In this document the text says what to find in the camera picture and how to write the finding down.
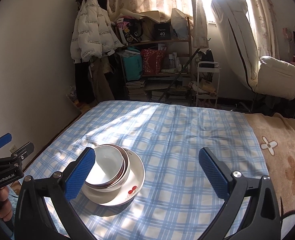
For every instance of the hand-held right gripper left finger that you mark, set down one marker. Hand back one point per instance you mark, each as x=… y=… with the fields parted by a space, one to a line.
x=80 y=175

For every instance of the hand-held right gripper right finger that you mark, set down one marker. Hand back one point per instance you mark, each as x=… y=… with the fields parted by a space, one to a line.
x=213 y=175

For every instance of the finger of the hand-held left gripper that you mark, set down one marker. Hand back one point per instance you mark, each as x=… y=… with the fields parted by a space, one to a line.
x=25 y=148
x=2 y=140

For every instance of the small red patterned bowl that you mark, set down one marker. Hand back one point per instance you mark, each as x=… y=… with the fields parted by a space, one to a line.
x=107 y=165

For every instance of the plain white bowl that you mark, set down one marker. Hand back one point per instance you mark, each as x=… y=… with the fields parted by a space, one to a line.
x=123 y=180

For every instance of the large red patterned bowl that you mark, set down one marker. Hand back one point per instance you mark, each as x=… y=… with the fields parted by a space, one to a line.
x=125 y=165

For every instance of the large white cherry plate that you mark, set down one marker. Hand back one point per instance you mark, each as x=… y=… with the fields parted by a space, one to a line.
x=135 y=177

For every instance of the person's left hand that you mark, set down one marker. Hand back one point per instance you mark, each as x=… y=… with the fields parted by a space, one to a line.
x=3 y=205

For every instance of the blue plaid cloth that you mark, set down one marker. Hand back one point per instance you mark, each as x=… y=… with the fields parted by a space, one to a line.
x=187 y=142

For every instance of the printed floor bag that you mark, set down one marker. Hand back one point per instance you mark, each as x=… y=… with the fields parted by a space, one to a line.
x=75 y=100

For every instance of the brown floral blanket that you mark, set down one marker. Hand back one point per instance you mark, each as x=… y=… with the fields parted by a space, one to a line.
x=282 y=130

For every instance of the dark hanging trousers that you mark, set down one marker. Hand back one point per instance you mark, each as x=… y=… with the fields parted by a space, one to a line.
x=83 y=85

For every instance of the pile of flat magazines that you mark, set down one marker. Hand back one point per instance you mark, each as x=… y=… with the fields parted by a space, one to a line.
x=172 y=96

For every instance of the khaki hanging pants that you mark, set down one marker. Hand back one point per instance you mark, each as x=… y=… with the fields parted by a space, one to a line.
x=100 y=85

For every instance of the long dark pole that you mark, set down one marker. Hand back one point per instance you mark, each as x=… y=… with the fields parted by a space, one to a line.
x=177 y=79

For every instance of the stack of books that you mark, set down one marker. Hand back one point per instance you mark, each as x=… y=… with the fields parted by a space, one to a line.
x=136 y=88

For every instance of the white trolley cart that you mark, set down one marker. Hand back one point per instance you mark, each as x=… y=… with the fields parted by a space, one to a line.
x=207 y=63

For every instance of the cream padded chair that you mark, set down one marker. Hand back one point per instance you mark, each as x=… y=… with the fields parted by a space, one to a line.
x=277 y=77

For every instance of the black backpack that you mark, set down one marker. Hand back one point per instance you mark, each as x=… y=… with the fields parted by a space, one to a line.
x=208 y=57

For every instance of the row of white bottles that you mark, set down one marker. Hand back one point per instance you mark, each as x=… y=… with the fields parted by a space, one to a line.
x=175 y=62

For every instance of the teal bag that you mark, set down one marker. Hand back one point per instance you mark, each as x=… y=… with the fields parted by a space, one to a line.
x=132 y=66

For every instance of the red patterned bag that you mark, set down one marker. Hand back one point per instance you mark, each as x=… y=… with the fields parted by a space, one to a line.
x=152 y=62

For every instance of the white puffer jacket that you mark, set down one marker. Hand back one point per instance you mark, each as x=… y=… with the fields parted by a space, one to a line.
x=92 y=30

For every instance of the wooden shelf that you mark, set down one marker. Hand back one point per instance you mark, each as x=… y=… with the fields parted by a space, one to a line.
x=160 y=41

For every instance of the colourful printed bag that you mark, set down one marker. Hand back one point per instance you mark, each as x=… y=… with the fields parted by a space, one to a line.
x=130 y=32

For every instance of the black box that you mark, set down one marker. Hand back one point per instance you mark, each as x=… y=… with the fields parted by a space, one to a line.
x=162 y=31

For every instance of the white plastic bag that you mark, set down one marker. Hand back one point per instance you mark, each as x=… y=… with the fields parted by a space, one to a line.
x=180 y=25

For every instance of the pink fan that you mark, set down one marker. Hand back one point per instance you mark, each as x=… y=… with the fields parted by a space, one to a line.
x=287 y=36

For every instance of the narrow floral curtain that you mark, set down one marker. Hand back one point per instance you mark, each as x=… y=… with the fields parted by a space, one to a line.
x=262 y=17

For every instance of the white wall socket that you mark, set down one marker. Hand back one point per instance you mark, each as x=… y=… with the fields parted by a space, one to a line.
x=12 y=149

